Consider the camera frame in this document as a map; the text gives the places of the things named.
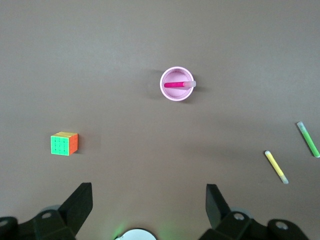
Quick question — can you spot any brown table mat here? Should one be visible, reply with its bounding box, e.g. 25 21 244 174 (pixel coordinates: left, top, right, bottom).
0 0 320 240

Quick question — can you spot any colourful puzzle cube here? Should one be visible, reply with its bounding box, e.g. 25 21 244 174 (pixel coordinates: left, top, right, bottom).
50 131 79 156

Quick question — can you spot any pink mesh cup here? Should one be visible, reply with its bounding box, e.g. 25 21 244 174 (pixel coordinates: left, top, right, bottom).
159 66 195 103

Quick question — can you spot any pink marker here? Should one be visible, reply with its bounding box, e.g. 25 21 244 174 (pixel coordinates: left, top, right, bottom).
163 80 197 89

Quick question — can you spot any green marker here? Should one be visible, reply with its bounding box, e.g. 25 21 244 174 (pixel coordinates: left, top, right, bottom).
296 121 320 158

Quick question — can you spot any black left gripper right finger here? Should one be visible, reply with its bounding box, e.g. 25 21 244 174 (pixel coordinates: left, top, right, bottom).
199 184 253 240

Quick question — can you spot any yellow marker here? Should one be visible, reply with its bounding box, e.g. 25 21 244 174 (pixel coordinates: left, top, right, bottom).
264 150 290 185

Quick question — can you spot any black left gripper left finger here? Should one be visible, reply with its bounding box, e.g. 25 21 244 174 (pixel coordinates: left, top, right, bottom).
18 182 94 240

